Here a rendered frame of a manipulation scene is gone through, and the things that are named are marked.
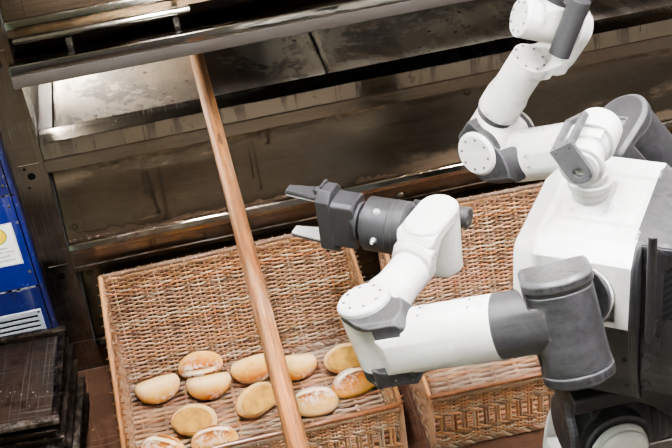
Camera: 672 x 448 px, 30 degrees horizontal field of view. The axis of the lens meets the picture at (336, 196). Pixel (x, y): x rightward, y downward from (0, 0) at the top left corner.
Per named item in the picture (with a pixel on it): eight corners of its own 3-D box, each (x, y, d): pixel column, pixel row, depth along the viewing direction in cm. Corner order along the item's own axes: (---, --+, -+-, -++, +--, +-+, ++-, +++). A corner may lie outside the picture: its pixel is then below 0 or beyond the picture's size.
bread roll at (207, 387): (229, 370, 269) (233, 395, 268) (229, 370, 276) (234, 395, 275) (183, 379, 268) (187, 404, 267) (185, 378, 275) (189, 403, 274)
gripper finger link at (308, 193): (292, 186, 206) (326, 191, 204) (283, 197, 204) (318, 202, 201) (290, 178, 205) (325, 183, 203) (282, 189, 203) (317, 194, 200)
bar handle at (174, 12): (19, 69, 232) (19, 66, 233) (195, 35, 235) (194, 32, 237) (11, 39, 229) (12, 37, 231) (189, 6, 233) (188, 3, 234)
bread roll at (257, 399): (286, 400, 266) (276, 402, 271) (271, 373, 266) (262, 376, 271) (247, 424, 262) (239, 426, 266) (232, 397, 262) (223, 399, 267)
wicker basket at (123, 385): (120, 367, 286) (93, 272, 270) (359, 313, 292) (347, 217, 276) (136, 527, 246) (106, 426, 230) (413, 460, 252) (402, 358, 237)
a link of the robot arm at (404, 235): (432, 234, 202) (392, 282, 193) (428, 188, 197) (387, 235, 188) (468, 243, 199) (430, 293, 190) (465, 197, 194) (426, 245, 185)
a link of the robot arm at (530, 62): (589, 1, 201) (550, 59, 210) (540, -9, 198) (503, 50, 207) (599, 29, 197) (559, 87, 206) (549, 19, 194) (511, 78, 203)
